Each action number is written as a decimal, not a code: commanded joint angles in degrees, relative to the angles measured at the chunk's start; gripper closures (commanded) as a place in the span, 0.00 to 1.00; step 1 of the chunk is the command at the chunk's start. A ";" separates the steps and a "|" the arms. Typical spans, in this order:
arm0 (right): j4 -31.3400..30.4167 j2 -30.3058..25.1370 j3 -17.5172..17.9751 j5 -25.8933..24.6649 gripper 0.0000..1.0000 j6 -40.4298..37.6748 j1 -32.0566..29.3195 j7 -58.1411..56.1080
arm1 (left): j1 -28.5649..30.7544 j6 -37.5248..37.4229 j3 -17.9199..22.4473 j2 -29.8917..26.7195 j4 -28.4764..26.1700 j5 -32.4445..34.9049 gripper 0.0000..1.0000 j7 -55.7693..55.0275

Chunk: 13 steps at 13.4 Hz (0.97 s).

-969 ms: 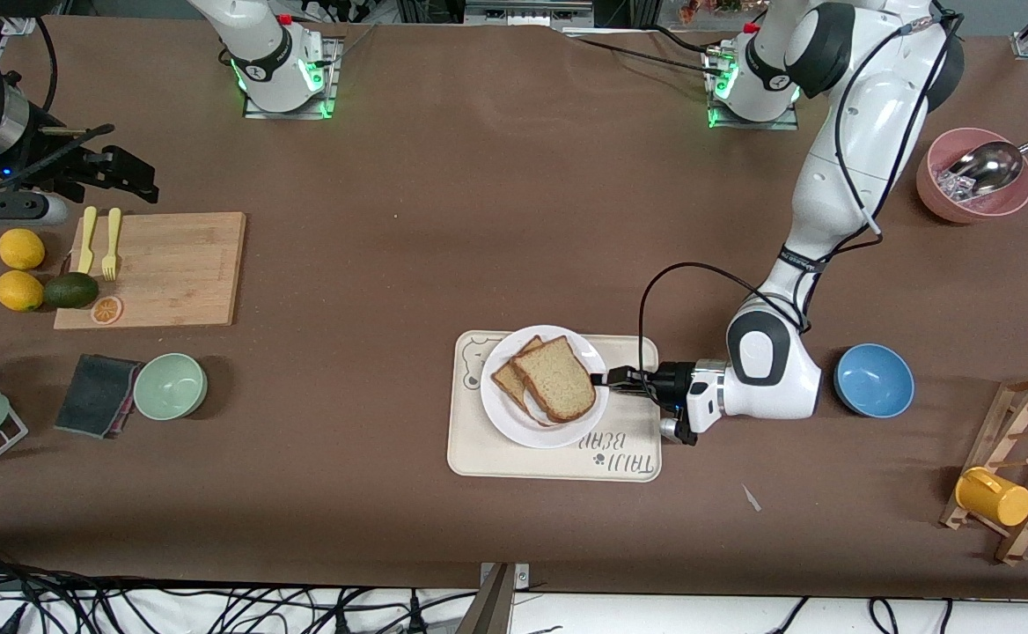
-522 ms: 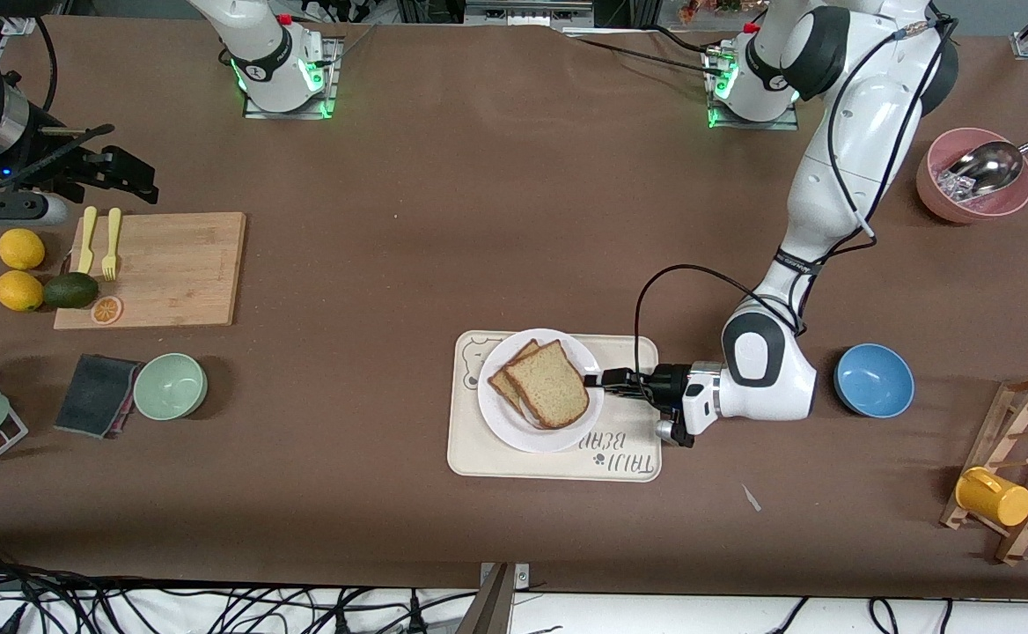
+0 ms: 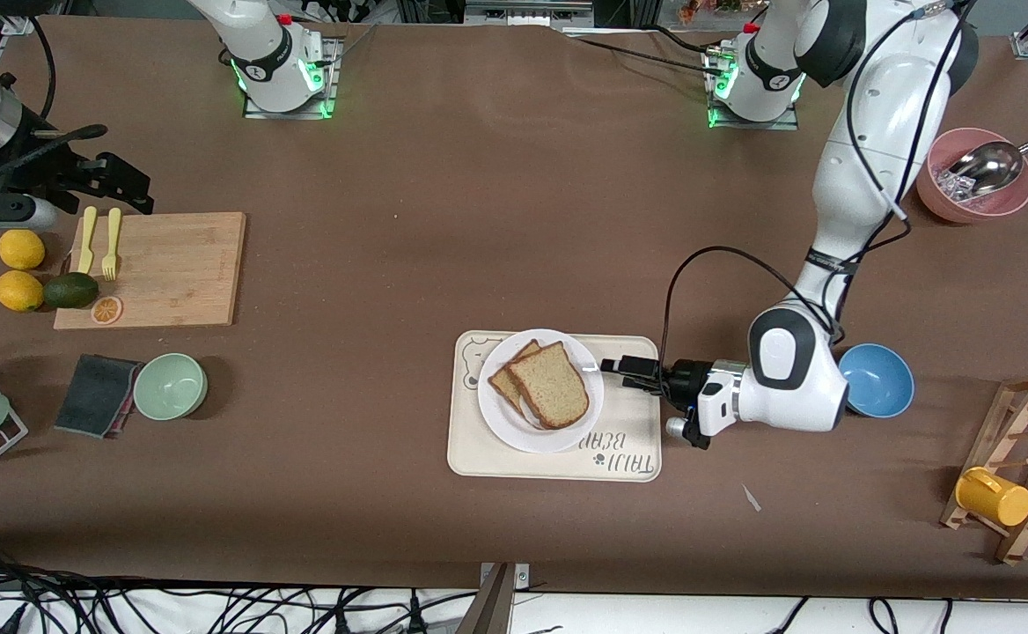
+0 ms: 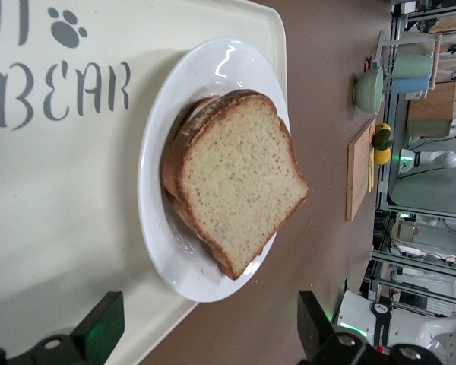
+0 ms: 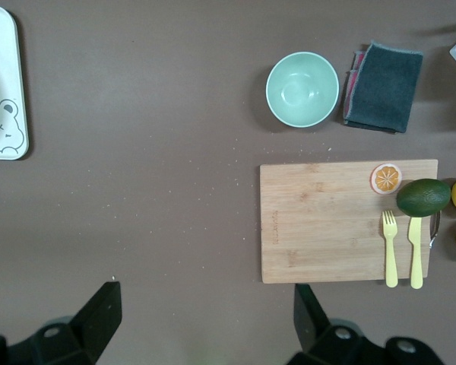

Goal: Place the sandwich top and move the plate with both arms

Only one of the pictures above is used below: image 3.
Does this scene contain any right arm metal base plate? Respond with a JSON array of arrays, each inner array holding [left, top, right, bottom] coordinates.
[[243, 35, 344, 121]]

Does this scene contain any aluminium frame structure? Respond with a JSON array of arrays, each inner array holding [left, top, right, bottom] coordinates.
[[395, 0, 647, 27]]

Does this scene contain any yellow mug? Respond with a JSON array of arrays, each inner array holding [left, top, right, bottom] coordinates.
[[955, 467, 1028, 527]]

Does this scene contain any white round plate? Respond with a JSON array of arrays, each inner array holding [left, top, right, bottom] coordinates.
[[477, 328, 606, 455]]

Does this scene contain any yellow plastic fork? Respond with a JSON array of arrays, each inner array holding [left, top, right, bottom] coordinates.
[[101, 207, 123, 282]]

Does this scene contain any metal scoop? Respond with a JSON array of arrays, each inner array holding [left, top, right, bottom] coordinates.
[[945, 120, 1028, 199]]

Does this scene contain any brown bread slice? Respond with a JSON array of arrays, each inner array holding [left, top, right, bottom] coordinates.
[[488, 339, 543, 424], [507, 342, 591, 431]]

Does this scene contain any yellow lemon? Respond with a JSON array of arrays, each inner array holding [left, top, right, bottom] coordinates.
[[0, 269, 45, 313], [0, 228, 47, 270]]

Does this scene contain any wooden cutting board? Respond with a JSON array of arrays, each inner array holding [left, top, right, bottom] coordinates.
[[53, 211, 247, 331]]

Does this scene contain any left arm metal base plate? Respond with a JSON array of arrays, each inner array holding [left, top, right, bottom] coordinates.
[[703, 46, 802, 131]]

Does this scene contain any dark grey sponge cloth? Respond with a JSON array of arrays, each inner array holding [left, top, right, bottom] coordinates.
[[54, 353, 143, 439]]

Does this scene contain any yellow plastic knife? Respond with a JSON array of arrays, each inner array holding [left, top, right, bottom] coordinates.
[[77, 205, 99, 276]]

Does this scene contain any cream bear print tray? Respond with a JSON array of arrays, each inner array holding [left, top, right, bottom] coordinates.
[[446, 331, 663, 483]]

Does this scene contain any pink bowl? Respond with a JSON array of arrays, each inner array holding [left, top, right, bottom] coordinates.
[[916, 128, 1028, 224]]

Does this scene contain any dark green avocado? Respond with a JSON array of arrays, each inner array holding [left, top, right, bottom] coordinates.
[[42, 271, 100, 310]]

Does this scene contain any black cable to arm base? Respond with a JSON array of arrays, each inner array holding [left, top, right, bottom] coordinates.
[[567, 33, 719, 77]]

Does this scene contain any blue bowl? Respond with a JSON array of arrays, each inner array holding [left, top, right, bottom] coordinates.
[[838, 343, 915, 419]]

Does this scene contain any pale green bowl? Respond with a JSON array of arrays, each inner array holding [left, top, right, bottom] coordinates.
[[133, 352, 209, 422]]

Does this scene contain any clear ice cube pile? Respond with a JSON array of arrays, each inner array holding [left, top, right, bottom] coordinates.
[[935, 166, 980, 202]]

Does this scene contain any black cable tangle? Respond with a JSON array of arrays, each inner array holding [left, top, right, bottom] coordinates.
[[0, 546, 568, 634]]

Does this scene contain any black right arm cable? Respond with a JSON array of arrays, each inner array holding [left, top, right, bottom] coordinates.
[[0, 18, 110, 190]]

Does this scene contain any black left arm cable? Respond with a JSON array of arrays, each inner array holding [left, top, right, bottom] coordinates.
[[662, 0, 977, 375]]

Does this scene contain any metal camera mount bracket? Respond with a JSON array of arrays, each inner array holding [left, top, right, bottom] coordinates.
[[477, 562, 531, 634]]

